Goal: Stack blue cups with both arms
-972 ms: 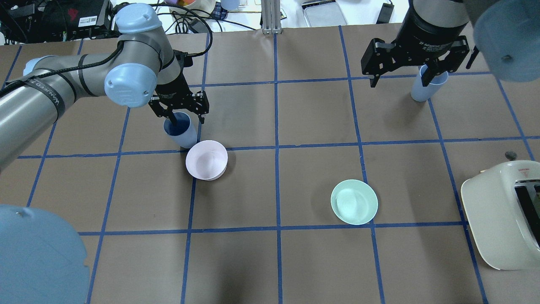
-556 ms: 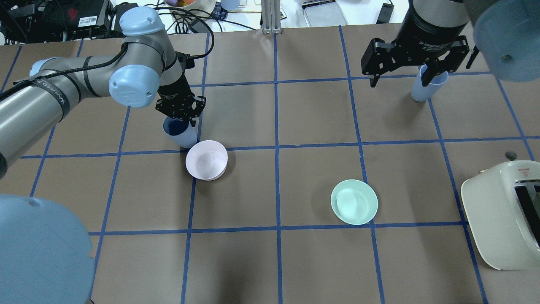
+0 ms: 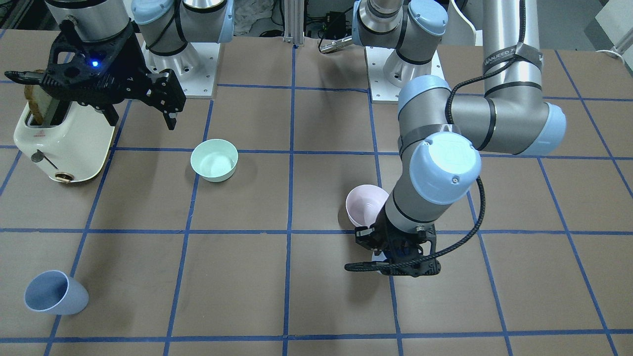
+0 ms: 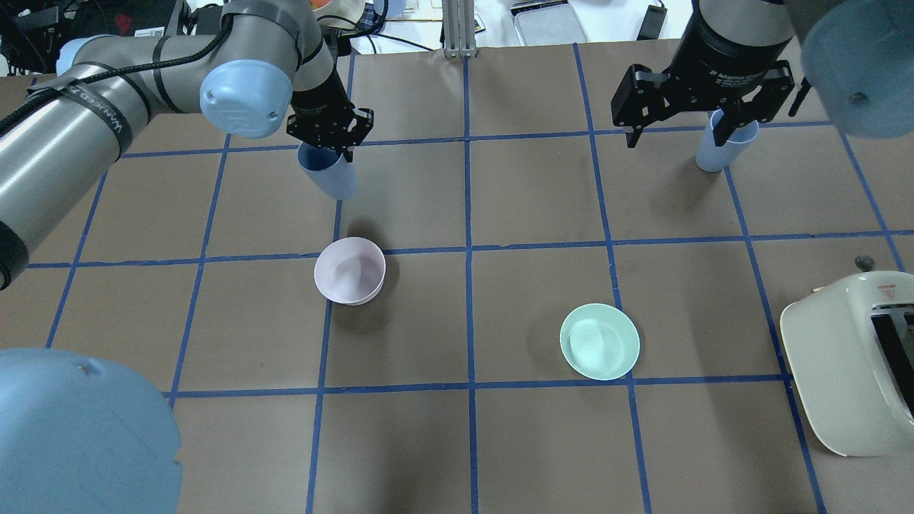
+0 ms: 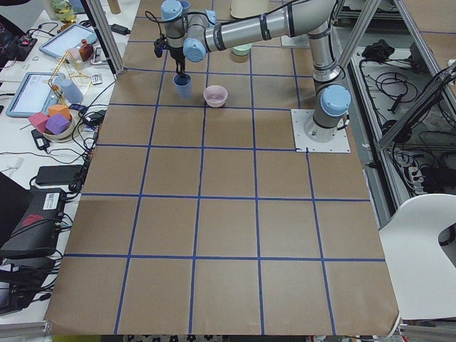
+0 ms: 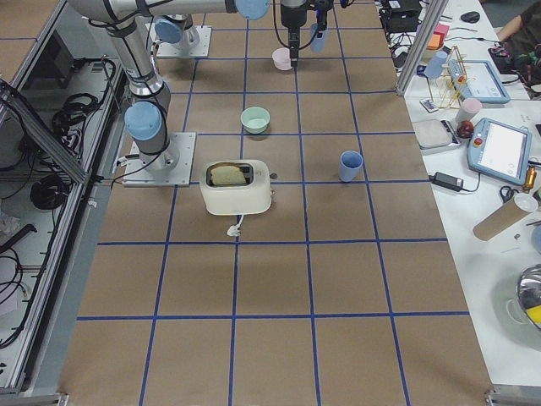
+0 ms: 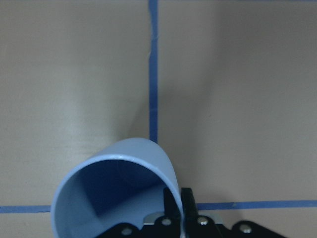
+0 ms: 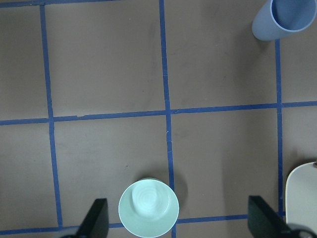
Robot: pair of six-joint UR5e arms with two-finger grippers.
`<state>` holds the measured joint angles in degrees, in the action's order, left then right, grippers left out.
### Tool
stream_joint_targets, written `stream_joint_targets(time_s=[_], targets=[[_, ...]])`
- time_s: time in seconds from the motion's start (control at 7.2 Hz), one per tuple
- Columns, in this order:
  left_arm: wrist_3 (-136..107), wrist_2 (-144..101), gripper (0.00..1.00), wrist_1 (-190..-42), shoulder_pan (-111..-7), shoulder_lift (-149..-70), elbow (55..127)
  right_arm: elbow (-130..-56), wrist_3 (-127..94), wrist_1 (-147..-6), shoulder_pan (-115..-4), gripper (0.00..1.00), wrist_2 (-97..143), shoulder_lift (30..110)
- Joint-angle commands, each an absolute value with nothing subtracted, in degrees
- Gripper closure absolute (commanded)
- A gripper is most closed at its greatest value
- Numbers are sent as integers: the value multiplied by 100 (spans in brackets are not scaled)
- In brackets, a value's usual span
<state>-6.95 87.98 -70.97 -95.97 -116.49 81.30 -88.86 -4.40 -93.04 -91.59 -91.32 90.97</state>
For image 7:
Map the blue plastic cup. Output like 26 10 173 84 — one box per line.
51 138 183 238

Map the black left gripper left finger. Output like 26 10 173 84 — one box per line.
163 187 183 223

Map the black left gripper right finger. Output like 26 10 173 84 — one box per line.
181 187 199 223

